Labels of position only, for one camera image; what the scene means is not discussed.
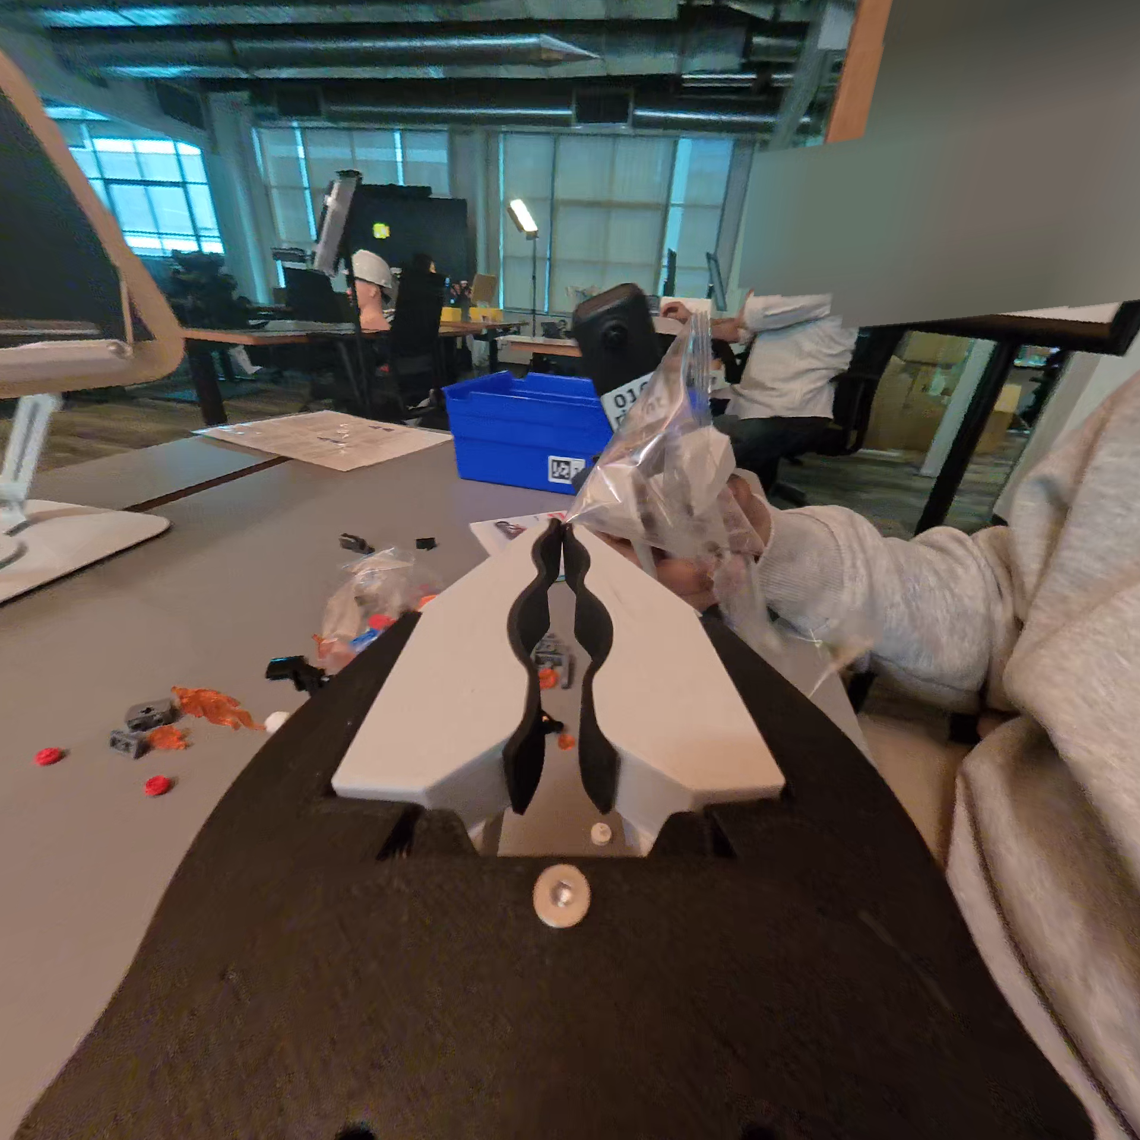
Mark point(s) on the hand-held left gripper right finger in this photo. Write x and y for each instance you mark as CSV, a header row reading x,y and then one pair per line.
x,y
677,704

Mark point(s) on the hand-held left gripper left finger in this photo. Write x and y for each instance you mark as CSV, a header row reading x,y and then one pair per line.
x,y
445,696

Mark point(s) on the clear plastic bag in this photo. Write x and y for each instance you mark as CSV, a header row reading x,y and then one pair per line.
x,y
677,428
788,356
373,588

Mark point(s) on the lego instruction booklet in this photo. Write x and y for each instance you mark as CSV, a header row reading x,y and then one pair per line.
x,y
498,536

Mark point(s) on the person's right forearm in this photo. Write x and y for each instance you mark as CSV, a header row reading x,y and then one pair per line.
x,y
890,588

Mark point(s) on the dark grey lego brick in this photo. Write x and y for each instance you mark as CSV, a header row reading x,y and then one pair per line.
x,y
354,544

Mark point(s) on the orange flame lego brick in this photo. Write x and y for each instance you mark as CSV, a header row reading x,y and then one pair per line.
x,y
209,707

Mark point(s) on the pile of lego pieces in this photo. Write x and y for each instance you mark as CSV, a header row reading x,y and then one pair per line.
x,y
150,713

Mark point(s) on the person's right hand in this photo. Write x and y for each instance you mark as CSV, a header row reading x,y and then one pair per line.
x,y
751,522

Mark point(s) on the blue plastic bin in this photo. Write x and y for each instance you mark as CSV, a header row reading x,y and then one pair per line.
x,y
507,436

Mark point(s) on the studio light on stand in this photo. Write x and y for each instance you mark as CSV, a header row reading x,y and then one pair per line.
x,y
518,214

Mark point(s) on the large black screen panel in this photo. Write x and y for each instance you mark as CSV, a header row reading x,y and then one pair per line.
x,y
418,223

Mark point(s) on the mannequin head with white helmet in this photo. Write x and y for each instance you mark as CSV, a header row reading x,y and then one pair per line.
x,y
371,268

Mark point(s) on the laminated instruction sheet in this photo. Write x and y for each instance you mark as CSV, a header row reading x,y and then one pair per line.
x,y
329,442

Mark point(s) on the stack of cardboard boxes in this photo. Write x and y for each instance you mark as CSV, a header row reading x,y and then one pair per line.
x,y
917,393

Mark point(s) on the wooden office desk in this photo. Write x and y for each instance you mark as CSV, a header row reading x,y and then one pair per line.
x,y
267,335

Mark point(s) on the black-edged side table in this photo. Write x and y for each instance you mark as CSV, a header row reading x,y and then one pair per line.
x,y
1023,332

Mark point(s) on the wooden building post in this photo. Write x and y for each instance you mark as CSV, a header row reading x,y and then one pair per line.
x,y
855,71

